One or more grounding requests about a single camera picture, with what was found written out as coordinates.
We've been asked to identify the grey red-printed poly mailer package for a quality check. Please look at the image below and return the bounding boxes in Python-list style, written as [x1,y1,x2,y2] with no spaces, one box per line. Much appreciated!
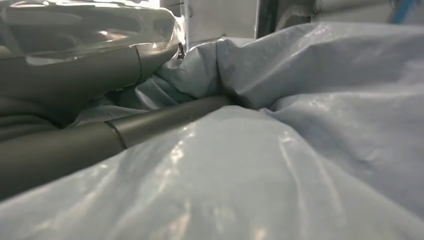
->
[0,0,424,240]

